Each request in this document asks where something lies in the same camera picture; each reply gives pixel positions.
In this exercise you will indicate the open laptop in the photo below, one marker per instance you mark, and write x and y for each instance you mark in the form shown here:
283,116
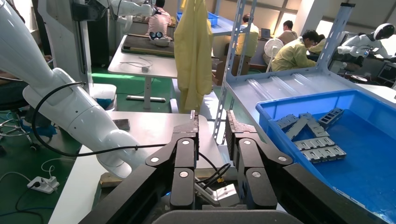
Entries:
266,33

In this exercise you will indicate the person in pink shirt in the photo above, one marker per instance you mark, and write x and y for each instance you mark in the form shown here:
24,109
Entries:
159,21

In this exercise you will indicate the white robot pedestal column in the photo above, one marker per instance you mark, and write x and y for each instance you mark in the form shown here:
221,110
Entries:
63,46

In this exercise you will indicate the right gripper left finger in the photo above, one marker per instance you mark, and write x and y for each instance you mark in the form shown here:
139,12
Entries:
185,154

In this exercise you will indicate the dark slotted metal part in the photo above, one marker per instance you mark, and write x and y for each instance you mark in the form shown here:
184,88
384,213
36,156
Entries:
332,117

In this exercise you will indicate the bending person in yellow jacket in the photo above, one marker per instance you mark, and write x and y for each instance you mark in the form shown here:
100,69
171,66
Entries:
290,57

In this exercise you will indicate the white power strip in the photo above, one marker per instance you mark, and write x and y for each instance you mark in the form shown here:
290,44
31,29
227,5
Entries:
41,185

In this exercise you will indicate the brown cardboard boxes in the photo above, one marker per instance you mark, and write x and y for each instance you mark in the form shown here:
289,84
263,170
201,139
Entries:
221,72

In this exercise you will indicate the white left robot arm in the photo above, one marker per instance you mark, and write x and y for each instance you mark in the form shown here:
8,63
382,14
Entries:
77,111

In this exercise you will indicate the black tray with wood edge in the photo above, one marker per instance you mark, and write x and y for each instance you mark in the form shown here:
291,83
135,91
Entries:
139,44

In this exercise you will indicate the white standing fan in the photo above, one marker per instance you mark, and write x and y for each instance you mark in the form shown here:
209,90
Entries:
273,46

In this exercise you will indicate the standing person in beige top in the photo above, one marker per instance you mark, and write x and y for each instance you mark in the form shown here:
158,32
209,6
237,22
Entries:
287,35

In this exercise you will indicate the black stool with casters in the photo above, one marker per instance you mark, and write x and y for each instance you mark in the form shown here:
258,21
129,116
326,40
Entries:
12,102

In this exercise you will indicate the white device with blue lights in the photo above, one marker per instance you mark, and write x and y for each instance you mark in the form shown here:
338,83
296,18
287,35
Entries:
161,40

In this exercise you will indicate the dark smartphone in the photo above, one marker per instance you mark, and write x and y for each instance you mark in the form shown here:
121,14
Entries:
122,124

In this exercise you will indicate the dark-haired person in yellow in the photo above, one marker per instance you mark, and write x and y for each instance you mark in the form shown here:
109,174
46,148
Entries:
318,44

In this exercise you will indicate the blue plastic bin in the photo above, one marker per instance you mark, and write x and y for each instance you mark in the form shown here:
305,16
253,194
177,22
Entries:
365,173

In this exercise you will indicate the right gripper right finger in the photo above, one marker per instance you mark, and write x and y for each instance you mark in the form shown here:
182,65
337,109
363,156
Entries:
247,154

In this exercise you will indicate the flat grey metal strip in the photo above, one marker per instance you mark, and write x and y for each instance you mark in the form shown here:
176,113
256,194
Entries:
295,131

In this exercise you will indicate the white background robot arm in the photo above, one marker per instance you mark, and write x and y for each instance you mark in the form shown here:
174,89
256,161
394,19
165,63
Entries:
130,7

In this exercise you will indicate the white humanoid robot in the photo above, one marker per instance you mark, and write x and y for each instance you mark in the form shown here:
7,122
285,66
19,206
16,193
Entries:
355,43

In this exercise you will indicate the small blue background bin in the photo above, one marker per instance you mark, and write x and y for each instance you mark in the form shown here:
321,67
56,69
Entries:
213,18

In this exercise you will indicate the hanging yellow coat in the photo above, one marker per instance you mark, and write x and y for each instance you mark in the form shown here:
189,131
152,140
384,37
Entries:
193,61

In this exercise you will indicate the white background table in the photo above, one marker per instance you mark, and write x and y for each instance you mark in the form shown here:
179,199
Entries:
161,66

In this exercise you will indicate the grey stamped metal bracket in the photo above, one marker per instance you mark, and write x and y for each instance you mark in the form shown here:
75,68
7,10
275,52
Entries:
286,121
323,154
314,143
317,128

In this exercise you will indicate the dark computer monitor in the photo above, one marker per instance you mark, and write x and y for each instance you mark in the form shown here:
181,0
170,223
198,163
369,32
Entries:
386,72

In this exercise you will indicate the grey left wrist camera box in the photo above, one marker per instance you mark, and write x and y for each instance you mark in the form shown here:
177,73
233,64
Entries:
226,196

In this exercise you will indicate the person in yellow vest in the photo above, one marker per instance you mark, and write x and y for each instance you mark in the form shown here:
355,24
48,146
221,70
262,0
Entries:
252,37

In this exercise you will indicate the white side desk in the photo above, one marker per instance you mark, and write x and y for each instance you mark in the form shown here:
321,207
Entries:
148,130

